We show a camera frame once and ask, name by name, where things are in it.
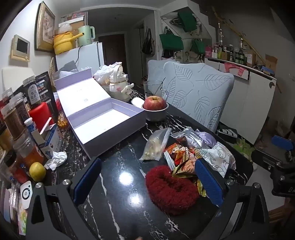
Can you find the black label bottle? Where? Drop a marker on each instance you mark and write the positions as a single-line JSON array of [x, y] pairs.
[[32, 92]]

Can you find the red fuzzy scrunchie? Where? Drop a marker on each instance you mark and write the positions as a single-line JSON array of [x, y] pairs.
[[171, 191]]

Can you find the yellow pot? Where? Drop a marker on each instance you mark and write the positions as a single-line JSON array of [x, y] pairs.
[[63, 43]]

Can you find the clear plastic snack bag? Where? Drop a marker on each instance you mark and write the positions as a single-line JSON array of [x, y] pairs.
[[186, 138]]

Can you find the black white striped box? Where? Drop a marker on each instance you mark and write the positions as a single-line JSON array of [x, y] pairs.
[[227, 135]]

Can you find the blue white carton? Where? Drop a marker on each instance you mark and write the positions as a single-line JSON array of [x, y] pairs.
[[51, 140]]

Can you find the leaf pattern chair cushion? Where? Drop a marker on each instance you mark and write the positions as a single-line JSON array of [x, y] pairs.
[[198, 92]]

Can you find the woven straw fan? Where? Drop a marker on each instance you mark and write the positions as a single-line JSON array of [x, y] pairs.
[[53, 65]]

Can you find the dark wooden door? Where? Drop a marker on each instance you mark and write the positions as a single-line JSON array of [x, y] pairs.
[[113, 49]]

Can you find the green electric kettle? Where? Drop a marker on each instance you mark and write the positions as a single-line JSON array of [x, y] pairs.
[[85, 35]]

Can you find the crumpled white tissue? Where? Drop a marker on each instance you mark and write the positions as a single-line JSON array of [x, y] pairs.
[[56, 159]]

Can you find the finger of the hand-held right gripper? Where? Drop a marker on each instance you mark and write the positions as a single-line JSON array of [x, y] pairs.
[[282, 142], [267, 159]]

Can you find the white paper roll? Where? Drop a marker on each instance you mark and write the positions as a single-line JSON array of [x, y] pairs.
[[137, 102]]

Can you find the clear zip bag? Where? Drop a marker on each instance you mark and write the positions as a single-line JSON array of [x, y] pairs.
[[155, 145]]

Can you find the wall intercom panel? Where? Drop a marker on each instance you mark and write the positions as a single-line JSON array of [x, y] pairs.
[[20, 48]]

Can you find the white fridge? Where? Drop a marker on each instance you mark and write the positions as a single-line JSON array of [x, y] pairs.
[[87, 55]]

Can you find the cream character water bottle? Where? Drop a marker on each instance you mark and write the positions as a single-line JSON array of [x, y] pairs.
[[118, 85]]

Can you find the orange filled plastic jar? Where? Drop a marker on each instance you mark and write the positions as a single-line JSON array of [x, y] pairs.
[[28, 152]]

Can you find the black printed brochure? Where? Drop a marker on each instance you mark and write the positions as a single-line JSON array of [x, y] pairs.
[[45, 87]]

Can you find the brown snack packet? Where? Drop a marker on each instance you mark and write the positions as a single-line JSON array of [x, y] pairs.
[[177, 148]]

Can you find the lavender gift box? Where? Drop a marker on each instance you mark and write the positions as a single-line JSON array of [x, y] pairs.
[[101, 120]]

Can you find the gold framed picture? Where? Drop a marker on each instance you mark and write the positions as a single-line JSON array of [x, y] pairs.
[[45, 27]]

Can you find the leaf pattern covered chair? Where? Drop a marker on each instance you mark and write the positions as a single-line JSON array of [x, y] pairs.
[[155, 70]]

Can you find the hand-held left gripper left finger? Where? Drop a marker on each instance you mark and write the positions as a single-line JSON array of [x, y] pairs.
[[87, 182]]

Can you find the glass mug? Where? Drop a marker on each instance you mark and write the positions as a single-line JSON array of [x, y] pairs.
[[152, 88]]

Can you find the red apple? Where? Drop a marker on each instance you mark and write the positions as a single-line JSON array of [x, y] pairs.
[[154, 103]]

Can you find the black hanging bag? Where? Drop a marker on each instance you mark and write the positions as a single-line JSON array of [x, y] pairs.
[[148, 45]]

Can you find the row of bottles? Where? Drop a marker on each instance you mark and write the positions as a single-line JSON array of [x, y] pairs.
[[230, 54]]

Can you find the grey metal bowl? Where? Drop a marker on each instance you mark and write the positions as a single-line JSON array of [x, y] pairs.
[[155, 115]]

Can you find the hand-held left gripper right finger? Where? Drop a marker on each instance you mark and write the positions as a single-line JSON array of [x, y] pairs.
[[208, 184]]

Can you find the white cabinet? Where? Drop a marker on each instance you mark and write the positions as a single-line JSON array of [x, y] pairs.
[[249, 97]]

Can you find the white printed cloth pouch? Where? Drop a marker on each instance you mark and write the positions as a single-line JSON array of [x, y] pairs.
[[219, 158]]

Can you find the red plastic container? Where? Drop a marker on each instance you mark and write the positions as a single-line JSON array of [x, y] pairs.
[[41, 115]]

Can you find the cardboard box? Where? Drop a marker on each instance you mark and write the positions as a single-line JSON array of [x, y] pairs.
[[271, 64]]

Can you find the green tote bag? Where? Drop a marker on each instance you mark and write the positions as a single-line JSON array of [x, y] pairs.
[[187, 20], [171, 42], [198, 47]]

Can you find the yellow lemon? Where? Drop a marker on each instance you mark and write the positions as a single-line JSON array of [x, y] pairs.
[[37, 172]]

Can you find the green slippers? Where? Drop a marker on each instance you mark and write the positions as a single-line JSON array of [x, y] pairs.
[[243, 147]]

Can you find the white round button device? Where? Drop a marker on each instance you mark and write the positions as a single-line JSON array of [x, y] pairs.
[[25, 193]]

